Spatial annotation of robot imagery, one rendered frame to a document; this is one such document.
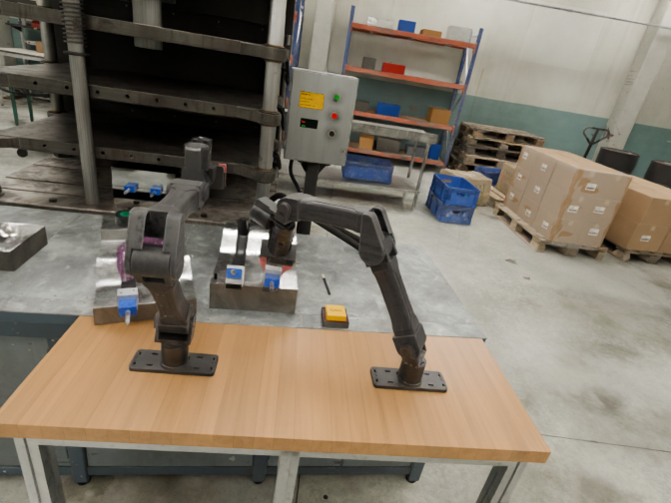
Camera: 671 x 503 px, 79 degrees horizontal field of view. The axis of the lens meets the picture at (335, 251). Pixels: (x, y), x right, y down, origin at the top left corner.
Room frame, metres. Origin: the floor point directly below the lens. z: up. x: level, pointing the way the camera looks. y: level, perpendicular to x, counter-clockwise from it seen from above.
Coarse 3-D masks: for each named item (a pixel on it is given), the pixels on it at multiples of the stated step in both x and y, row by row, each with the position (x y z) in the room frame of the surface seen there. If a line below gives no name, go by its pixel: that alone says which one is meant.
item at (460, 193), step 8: (440, 176) 5.14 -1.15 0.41; (448, 176) 5.16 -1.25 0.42; (432, 184) 5.08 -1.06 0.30; (440, 184) 4.80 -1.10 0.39; (448, 184) 5.16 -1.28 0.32; (456, 184) 5.18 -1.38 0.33; (464, 184) 5.06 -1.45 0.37; (432, 192) 5.00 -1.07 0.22; (440, 192) 4.74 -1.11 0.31; (448, 192) 4.56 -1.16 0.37; (456, 192) 4.56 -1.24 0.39; (464, 192) 4.58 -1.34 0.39; (472, 192) 4.59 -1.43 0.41; (440, 200) 4.69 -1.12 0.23; (448, 200) 4.56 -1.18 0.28; (456, 200) 4.58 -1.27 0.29; (464, 200) 4.59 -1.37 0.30; (472, 200) 4.60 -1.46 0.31; (472, 208) 4.60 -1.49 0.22
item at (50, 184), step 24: (24, 168) 1.97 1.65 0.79; (48, 168) 2.02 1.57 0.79; (72, 168) 2.09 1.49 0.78; (96, 168) 2.15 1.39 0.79; (24, 192) 1.67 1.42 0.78; (48, 192) 1.72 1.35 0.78; (72, 192) 1.76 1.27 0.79; (216, 192) 2.10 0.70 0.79; (240, 192) 2.16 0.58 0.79; (192, 216) 1.72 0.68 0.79; (216, 216) 1.77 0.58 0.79; (240, 216) 1.82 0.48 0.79
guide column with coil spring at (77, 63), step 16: (64, 0) 1.65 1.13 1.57; (80, 32) 1.67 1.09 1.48; (80, 48) 1.67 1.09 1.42; (80, 64) 1.66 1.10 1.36; (80, 80) 1.66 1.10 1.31; (80, 96) 1.65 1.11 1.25; (80, 112) 1.65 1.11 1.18; (80, 128) 1.65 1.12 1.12; (80, 144) 1.65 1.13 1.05; (96, 176) 1.68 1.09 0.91; (96, 192) 1.67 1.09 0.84
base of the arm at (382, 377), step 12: (372, 372) 0.85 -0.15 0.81; (384, 372) 0.86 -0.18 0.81; (396, 372) 0.86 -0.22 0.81; (408, 372) 0.82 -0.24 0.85; (420, 372) 0.83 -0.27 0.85; (432, 372) 0.89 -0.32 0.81; (372, 384) 0.81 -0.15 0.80; (384, 384) 0.81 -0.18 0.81; (396, 384) 0.82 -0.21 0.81; (408, 384) 0.82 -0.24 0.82; (420, 384) 0.83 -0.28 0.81; (432, 384) 0.84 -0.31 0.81; (444, 384) 0.85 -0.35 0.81
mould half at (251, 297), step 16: (224, 240) 1.28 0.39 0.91; (256, 240) 1.31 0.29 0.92; (224, 256) 1.20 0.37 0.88; (256, 256) 1.24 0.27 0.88; (224, 272) 1.09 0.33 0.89; (256, 272) 1.12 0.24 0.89; (288, 272) 1.16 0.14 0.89; (224, 288) 1.03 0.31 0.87; (256, 288) 1.04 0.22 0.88; (288, 288) 1.06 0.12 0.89; (224, 304) 1.03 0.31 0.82; (240, 304) 1.03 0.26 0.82; (256, 304) 1.04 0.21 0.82; (272, 304) 1.05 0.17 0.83; (288, 304) 1.06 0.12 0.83
